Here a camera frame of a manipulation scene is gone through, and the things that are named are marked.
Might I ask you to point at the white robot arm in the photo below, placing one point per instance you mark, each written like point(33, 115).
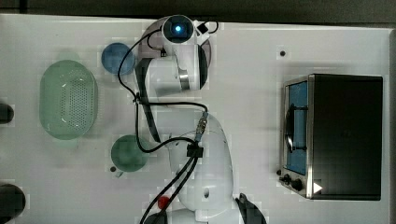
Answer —
point(199, 154)

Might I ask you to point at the red strawberry toy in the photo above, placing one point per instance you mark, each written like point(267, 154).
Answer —
point(163, 201)

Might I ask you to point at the blue plastic cup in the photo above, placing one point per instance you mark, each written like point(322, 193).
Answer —
point(117, 60)

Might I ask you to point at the green colander basket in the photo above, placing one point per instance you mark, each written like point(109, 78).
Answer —
point(68, 99)

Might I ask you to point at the black round bowl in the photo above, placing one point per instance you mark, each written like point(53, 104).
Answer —
point(6, 113)

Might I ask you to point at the dark round pot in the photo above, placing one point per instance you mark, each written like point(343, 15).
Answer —
point(12, 202)

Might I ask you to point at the green mug with handle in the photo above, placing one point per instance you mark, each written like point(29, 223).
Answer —
point(126, 155)

